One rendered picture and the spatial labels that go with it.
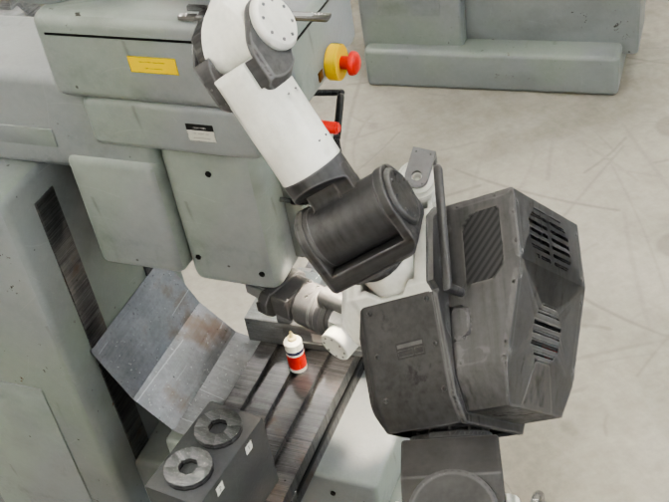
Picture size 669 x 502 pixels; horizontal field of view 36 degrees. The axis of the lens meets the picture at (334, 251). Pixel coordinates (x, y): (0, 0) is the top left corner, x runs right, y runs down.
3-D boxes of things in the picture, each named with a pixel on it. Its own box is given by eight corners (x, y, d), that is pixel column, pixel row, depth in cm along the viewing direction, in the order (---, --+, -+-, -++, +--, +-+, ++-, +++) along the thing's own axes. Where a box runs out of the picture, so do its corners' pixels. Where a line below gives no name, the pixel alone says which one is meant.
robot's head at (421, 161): (434, 219, 162) (447, 175, 164) (431, 199, 154) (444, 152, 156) (395, 210, 163) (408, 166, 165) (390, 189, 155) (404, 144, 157)
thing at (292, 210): (322, 246, 200) (305, 156, 187) (314, 259, 197) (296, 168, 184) (303, 244, 202) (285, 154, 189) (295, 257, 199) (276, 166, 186)
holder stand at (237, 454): (280, 480, 206) (261, 411, 193) (221, 569, 192) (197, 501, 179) (229, 462, 211) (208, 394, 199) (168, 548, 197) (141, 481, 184)
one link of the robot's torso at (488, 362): (624, 436, 149) (593, 206, 161) (509, 408, 124) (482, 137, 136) (449, 461, 166) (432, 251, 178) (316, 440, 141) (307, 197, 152)
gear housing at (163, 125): (317, 88, 189) (308, 39, 183) (262, 163, 173) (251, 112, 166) (158, 76, 202) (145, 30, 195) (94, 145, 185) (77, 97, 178)
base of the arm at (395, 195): (442, 264, 136) (434, 203, 144) (387, 208, 128) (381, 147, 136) (349, 310, 142) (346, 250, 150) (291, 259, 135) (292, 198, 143)
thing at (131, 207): (238, 201, 216) (212, 93, 200) (184, 277, 199) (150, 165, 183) (159, 192, 223) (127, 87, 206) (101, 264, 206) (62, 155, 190)
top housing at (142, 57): (360, 39, 180) (348, -50, 170) (303, 121, 162) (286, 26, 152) (128, 26, 197) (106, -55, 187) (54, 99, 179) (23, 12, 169)
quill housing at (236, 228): (322, 229, 209) (296, 92, 189) (281, 297, 195) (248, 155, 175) (237, 219, 216) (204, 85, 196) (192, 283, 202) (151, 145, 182)
